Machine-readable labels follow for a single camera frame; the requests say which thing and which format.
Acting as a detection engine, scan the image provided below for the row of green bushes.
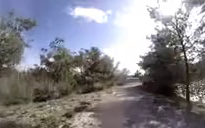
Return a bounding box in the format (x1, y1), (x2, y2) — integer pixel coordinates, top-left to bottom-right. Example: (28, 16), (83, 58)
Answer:
(29, 37), (131, 98)

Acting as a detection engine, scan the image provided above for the grey dirt path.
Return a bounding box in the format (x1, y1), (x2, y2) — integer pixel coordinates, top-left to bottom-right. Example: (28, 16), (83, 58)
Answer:
(89, 81), (205, 128)

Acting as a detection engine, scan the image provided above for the dark green bush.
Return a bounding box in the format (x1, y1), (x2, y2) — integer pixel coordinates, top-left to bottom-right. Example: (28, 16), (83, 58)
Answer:
(138, 46), (188, 98)

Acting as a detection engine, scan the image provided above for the dry grass verge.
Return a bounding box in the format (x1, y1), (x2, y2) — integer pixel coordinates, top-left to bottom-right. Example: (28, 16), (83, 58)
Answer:
(0, 84), (124, 128)

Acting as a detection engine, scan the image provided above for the thin-trunked tree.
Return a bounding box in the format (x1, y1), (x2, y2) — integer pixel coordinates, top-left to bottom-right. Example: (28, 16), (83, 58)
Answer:
(146, 0), (205, 104)

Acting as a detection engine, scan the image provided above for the leafy tree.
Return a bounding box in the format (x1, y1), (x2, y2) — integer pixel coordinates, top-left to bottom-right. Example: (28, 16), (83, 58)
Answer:
(0, 9), (38, 84)

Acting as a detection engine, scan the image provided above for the dry scrub ground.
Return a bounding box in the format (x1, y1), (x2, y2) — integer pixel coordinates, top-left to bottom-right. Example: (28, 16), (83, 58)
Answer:
(174, 78), (205, 113)

